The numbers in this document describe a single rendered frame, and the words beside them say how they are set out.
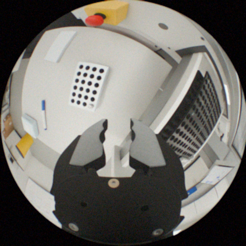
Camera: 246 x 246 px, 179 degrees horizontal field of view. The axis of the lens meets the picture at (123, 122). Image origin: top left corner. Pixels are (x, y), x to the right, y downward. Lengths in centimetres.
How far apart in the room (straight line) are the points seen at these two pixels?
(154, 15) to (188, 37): 7
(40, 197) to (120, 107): 339
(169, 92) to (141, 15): 18
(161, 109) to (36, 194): 351
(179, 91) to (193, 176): 323
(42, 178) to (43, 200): 87
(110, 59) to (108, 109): 15
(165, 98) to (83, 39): 29
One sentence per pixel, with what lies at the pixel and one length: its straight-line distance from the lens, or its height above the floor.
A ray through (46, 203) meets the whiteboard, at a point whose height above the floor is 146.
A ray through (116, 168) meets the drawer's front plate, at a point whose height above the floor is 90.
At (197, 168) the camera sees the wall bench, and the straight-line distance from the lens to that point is 329.
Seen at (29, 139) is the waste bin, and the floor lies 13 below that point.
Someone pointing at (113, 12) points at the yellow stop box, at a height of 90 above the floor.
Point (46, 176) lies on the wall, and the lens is 346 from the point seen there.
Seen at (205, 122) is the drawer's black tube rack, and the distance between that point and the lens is 25.
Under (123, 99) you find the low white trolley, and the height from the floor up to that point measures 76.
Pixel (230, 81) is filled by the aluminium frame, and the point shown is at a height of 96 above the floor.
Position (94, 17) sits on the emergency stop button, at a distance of 18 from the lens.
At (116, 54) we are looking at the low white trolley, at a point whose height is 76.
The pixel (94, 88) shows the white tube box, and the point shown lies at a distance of 23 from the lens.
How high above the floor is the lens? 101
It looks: 62 degrees down
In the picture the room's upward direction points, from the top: 172 degrees clockwise
